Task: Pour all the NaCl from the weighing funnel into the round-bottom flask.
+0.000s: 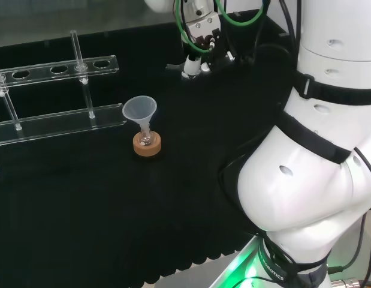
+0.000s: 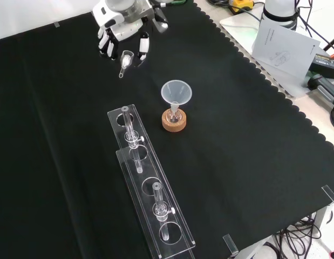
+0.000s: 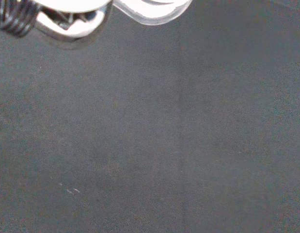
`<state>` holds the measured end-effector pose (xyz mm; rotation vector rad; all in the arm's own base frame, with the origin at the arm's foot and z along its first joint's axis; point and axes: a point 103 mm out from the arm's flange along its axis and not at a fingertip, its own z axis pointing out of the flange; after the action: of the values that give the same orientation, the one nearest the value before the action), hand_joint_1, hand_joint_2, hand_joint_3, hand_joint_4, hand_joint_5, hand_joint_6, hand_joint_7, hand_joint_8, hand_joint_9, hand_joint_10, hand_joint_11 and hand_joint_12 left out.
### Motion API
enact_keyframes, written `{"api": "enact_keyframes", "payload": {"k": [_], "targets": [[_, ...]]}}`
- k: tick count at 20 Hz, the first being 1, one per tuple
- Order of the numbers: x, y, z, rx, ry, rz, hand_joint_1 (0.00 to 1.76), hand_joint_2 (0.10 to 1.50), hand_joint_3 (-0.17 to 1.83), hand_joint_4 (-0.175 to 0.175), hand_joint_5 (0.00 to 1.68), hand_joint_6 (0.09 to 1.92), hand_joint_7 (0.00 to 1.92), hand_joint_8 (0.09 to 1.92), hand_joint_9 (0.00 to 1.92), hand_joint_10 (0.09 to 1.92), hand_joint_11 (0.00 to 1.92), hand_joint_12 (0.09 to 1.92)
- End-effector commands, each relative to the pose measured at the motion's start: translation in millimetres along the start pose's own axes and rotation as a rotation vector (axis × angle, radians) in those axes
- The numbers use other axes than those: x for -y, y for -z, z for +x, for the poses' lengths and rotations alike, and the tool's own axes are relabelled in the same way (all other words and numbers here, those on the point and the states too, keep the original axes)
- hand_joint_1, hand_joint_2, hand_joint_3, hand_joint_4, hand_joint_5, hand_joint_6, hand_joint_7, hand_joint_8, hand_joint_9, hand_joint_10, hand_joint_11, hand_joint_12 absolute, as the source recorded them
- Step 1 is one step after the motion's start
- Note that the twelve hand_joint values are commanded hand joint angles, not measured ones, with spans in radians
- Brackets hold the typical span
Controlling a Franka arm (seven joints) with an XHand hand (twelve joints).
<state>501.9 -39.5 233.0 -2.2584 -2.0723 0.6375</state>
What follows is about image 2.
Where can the black power adapter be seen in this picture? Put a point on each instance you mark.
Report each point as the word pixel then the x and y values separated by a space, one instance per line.
pixel 327 63

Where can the clear acrylic funnel stand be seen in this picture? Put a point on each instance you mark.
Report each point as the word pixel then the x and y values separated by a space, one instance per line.
pixel 166 194

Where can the pale board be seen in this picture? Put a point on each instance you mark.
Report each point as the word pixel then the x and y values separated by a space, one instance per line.
pixel 237 27

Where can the white paper booklet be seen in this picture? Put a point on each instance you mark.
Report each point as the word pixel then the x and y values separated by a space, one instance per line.
pixel 285 48

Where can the translucent plastic funnel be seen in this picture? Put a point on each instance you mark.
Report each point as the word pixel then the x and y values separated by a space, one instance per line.
pixel 180 93

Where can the black bench cloth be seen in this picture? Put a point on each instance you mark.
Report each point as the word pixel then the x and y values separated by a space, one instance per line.
pixel 237 140

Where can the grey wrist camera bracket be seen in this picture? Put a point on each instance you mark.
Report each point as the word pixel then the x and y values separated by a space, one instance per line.
pixel 138 14

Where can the black tripod leg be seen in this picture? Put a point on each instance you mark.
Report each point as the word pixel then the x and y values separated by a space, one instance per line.
pixel 332 43

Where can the yellow stop button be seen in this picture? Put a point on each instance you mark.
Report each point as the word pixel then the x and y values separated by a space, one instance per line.
pixel 241 4

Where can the clear weighing funnel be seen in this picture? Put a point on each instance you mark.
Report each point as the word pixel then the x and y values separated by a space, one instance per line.
pixel 126 60

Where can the glass round-bottom flask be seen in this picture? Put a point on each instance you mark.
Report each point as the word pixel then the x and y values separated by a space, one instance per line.
pixel 174 116

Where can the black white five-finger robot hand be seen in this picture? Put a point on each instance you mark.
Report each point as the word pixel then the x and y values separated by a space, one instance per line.
pixel 108 14

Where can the grey metal table leg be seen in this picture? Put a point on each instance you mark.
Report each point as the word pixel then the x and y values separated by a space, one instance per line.
pixel 321 224

